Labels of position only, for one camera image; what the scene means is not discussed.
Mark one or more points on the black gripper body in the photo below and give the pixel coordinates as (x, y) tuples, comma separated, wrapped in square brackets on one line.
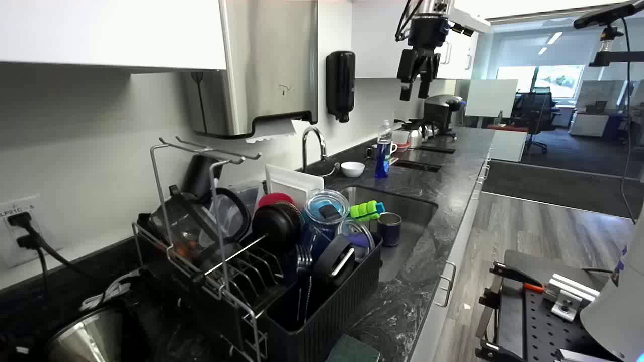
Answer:
[(427, 32)]

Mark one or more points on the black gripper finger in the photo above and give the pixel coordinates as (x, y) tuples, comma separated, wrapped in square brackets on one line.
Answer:
[(429, 70), (407, 70)]

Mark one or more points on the clear thermocup lid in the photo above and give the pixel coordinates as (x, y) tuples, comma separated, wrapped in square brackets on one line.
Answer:
[(325, 209)]

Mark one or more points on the stainless steel sink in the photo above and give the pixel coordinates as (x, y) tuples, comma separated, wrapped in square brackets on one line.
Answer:
[(413, 213)]

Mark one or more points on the red round lid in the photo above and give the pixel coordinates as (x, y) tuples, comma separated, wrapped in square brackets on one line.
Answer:
[(274, 200)]

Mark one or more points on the black rimmed round lid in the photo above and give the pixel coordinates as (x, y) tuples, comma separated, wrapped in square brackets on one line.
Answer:
[(246, 212)]

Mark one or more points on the black dish rack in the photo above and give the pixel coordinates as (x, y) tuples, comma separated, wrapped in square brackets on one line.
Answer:
[(334, 302)]

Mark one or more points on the black coffee machine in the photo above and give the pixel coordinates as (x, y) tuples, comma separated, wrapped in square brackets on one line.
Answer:
[(443, 112)]

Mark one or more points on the white board panel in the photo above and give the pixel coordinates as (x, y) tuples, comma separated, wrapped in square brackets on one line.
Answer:
[(489, 97)]

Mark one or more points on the blue dish soap bottle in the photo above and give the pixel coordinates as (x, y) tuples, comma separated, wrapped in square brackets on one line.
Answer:
[(382, 162)]

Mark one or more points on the black office chair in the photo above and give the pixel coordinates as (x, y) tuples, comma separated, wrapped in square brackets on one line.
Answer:
[(533, 111)]

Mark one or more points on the white bowl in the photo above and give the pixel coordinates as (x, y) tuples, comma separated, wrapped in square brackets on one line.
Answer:
[(353, 170)]

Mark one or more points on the chrome faucet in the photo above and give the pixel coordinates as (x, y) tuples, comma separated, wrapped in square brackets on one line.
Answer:
[(304, 153)]

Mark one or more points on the stainless paper towel dispenser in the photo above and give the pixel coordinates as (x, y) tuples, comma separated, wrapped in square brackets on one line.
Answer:
[(269, 66)]

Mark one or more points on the clear purple bottle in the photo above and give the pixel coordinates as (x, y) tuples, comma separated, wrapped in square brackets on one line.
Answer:
[(358, 238)]

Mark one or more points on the black tumbler cup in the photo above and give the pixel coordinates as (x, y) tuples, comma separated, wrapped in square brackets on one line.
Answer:
[(197, 176)]

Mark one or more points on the white lower cabinets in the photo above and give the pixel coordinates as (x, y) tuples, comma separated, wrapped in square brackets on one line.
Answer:
[(434, 321)]

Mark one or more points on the black perforated breadboard table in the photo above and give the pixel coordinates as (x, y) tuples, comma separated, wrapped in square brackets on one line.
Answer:
[(530, 329)]

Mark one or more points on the green sponge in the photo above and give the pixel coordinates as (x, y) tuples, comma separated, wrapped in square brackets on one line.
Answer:
[(353, 351)]

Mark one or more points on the white upper cabinet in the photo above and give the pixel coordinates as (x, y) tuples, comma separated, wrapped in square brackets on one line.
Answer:
[(101, 31)]

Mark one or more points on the black power plug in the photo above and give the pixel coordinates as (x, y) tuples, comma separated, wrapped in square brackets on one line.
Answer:
[(18, 218), (28, 241)]

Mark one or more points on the black wall soap dispenser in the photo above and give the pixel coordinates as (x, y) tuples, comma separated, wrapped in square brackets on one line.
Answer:
[(341, 82)]

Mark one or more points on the black overhead camera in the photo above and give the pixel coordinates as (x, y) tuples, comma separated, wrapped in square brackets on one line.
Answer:
[(605, 14)]

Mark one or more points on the aluminium bracket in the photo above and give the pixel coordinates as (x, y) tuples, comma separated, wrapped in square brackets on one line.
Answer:
[(570, 293)]

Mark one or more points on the white wall outlet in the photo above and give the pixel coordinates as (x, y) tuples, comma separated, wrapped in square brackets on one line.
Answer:
[(13, 251)]

